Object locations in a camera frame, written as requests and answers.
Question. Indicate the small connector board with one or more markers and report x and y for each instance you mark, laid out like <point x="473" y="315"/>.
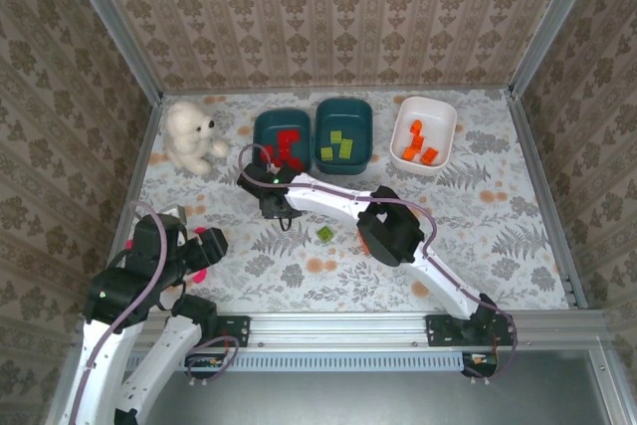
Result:
<point x="480" y="359"/>
<point x="209" y="360"/>

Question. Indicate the teal plastic container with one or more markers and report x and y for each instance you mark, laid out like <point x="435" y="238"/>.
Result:
<point x="261" y="131"/>
<point x="343" y="116"/>

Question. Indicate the white teddy bear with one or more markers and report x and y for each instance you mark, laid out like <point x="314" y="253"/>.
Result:
<point x="186" y="136"/>

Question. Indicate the grey metal panel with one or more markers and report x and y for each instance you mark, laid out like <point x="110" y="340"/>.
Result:
<point x="348" y="400"/>

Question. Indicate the white plastic container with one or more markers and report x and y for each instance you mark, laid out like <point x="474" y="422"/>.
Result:
<point x="438" y="116"/>

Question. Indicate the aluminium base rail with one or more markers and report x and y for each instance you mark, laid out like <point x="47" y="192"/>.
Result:
<point x="338" y="328"/>

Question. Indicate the floral table cover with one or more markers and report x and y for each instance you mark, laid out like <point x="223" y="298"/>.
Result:
<point x="298" y="285"/>

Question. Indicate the pink plush toy with glasses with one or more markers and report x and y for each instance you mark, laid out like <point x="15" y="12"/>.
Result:
<point x="199" y="276"/>

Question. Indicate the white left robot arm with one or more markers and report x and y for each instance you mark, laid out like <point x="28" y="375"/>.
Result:
<point x="164" y="355"/>

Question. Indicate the long green lego brick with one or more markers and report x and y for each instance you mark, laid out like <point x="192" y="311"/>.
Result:
<point x="345" y="148"/>

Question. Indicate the aluminium back rail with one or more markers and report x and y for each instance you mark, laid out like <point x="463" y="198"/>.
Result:
<point x="278" y="90"/>

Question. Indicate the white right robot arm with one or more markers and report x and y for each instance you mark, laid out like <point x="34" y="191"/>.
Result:
<point x="328" y="198"/>

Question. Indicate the aluminium frame post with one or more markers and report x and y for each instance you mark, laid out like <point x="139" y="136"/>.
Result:
<point x="114" y="32"/>
<point x="552" y="22"/>

